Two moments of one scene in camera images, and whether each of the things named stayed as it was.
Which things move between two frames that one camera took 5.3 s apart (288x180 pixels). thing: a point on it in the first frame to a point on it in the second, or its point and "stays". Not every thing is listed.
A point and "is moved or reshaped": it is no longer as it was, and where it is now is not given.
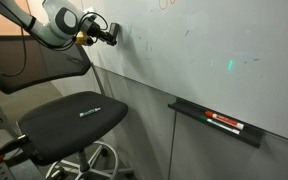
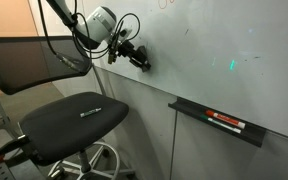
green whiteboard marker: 219,124 stays
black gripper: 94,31 to 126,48
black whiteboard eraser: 114,29 is moved or reshaped
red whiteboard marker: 226,120 stays
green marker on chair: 82,114 stays
